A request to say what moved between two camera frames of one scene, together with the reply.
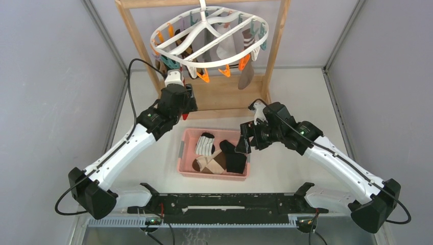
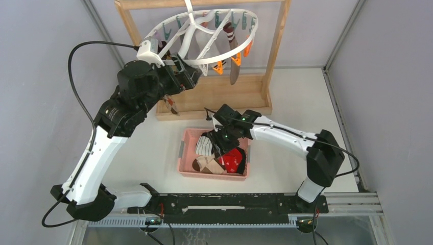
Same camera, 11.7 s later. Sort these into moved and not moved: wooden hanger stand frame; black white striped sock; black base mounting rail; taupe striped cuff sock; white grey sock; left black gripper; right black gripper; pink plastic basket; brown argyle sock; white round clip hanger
Moved: left black gripper; taupe striped cuff sock; brown argyle sock; white grey sock; right black gripper; white round clip hanger
Not moved: pink plastic basket; wooden hanger stand frame; black base mounting rail; black white striped sock
